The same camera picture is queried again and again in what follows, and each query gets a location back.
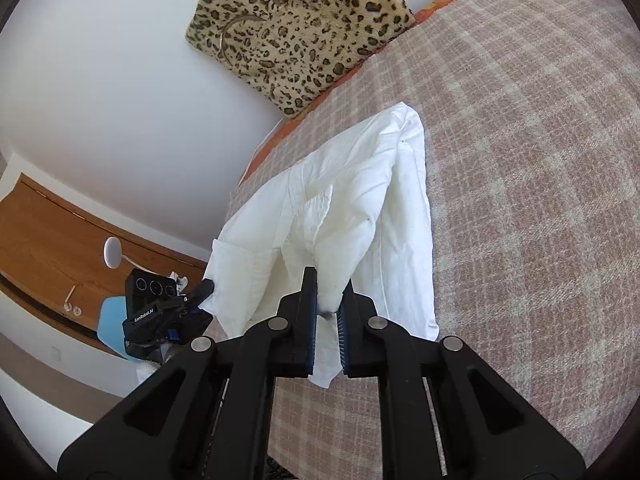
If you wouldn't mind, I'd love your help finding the pink plaid blanket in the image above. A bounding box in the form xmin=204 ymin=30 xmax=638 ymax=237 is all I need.
xmin=227 ymin=0 xmax=640 ymax=480

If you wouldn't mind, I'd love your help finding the white desk lamp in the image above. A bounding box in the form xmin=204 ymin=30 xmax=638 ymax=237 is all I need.
xmin=102 ymin=237 xmax=151 ymax=273

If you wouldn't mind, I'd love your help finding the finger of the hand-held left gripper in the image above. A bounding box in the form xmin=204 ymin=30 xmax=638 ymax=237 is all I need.
xmin=181 ymin=280 xmax=217 ymax=309

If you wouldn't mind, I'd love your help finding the white shirt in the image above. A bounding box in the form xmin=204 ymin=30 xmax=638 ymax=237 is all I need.
xmin=202 ymin=101 xmax=441 ymax=388

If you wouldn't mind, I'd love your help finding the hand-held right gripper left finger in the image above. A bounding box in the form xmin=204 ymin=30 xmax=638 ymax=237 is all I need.
xmin=56 ymin=266 xmax=319 ymax=480

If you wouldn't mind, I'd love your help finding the wooden desk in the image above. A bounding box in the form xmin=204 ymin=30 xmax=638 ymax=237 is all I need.
xmin=0 ymin=172 xmax=211 ymax=358

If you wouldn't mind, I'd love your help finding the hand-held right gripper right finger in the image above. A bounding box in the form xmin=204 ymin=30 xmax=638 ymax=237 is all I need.
xmin=336 ymin=280 xmax=586 ymax=480

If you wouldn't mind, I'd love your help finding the person's left hand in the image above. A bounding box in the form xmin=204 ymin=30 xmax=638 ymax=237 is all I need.
xmin=134 ymin=357 xmax=169 ymax=384

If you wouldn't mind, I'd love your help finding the light blue chair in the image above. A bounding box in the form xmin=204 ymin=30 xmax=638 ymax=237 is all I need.
xmin=97 ymin=296 xmax=131 ymax=358

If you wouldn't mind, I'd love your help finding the leopard print pillow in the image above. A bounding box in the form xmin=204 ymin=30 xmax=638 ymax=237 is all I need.
xmin=185 ymin=0 xmax=417 ymax=120

